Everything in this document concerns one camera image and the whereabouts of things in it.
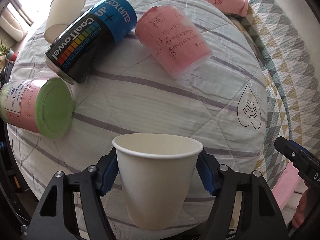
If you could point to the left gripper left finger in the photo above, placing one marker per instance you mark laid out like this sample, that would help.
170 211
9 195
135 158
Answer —
55 217

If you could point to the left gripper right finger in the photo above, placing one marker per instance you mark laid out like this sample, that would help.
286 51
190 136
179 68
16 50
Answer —
260 216

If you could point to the white paper cup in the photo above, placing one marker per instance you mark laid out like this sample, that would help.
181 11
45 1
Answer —
62 14
156 172

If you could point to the pink translucent plastic cup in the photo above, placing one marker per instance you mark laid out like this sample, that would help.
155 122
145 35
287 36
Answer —
172 39

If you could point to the white paper cup lying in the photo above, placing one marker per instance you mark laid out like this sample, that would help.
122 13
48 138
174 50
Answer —
62 14

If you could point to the person's right hand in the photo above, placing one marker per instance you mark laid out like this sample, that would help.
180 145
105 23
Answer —
299 217

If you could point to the pink cloth on sofa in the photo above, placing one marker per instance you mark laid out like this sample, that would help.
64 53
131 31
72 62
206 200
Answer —
286 185

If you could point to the triangle patterned quilted sofa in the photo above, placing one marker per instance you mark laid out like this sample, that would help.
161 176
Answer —
292 85

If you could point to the striped grey tablecloth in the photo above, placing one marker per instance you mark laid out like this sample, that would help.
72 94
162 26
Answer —
222 104

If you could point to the pink green lidded canister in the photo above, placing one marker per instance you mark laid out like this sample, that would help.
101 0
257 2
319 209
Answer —
42 106

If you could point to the black blue CoolTowel can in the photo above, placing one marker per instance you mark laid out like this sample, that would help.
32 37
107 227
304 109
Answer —
104 25

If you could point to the potted green plant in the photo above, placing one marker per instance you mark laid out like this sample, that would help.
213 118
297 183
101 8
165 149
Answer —
7 52

